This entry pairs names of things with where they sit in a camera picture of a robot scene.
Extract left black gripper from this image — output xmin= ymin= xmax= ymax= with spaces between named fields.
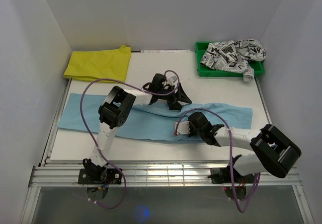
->
xmin=157 ymin=83 xmax=192 ymax=111

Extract light blue trousers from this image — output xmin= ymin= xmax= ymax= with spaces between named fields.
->
xmin=57 ymin=93 xmax=253 ymax=143

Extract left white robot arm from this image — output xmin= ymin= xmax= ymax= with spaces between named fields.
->
xmin=80 ymin=73 xmax=192 ymax=184

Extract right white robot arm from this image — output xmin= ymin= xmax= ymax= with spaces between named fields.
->
xmin=188 ymin=112 xmax=302 ymax=182

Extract newspaper print trousers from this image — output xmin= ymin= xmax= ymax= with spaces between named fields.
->
xmin=200 ymin=39 xmax=266 ymax=83

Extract folded yellow trousers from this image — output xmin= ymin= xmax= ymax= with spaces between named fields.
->
xmin=63 ymin=45 xmax=131 ymax=82

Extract green plastic bin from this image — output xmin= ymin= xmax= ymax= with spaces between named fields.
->
xmin=195 ymin=41 xmax=265 ymax=78

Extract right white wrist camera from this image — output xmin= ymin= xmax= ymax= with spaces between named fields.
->
xmin=174 ymin=121 xmax=191 ymax=136

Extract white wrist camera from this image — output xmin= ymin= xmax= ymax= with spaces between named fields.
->
xmin=174 ymin=121 xmax=191 ymax=136
xmin=167 ymin=76 xmax=178 ymax=86

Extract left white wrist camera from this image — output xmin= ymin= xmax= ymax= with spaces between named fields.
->
xmin=167 ymin=76 xmax=178 ymax=86

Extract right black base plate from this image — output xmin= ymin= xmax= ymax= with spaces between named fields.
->
xmin=208 ymin=167 xmax=257 ymax=184

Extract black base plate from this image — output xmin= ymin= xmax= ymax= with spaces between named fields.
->
xmin=77 ymin=169 xmax=122 ymax=185
xmin=208 ymin=167 xmax=257 ymax=184

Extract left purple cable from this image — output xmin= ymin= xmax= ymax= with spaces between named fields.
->
xmin=79 ymin=69 xmax=180 ymax=209

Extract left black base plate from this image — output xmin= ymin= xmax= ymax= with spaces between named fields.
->
xmin=77 ymin=169 xmax=122 ymax=185

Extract aluminium mounting rail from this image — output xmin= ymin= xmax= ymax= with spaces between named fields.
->
xmin=28 ymin=160 xmax=302 ymax=188

